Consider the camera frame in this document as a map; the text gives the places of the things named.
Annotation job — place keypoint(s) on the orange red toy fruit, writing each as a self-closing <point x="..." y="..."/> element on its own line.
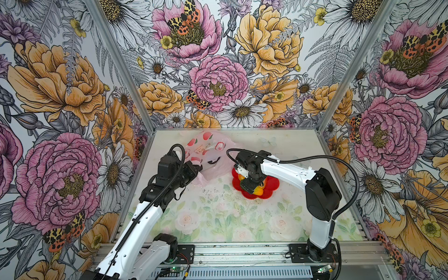
<point x="258" y="191"/>

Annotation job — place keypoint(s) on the green circuit board right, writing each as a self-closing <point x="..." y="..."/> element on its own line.
<point x="325" y="269"/>

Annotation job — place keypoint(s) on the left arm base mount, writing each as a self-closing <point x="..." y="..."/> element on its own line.
<point x="180" y="254"/>

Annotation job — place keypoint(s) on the green circuit board left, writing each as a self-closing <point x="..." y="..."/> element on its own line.
<point x="169" y="270"/>

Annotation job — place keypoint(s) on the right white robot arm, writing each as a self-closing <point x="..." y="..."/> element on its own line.
<point x="322" y="194"/>

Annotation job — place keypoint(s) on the green circuit board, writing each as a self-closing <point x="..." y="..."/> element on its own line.
<point x="169" y="270"/>
<point x="325" y="269"/>

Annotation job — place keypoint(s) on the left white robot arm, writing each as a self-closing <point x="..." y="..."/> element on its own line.
<point x="127" y="260"/>

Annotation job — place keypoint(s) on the pink plastic bag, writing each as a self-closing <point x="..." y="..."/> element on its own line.
<point x="207" y="146"/>

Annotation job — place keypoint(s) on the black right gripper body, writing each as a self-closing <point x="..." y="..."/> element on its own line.
<point x="253" y="180"/>

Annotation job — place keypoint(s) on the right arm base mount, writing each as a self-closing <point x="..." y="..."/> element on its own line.
<point x="309" y="253"/>

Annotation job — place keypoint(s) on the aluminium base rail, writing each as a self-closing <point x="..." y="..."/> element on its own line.
<point x="266" y="261"/>

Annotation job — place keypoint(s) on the red flower-shaped plate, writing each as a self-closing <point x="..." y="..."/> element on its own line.
<point x="270" y="184"/>

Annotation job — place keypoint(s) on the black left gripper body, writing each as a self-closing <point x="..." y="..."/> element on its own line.
<point x="187" y="174"/>

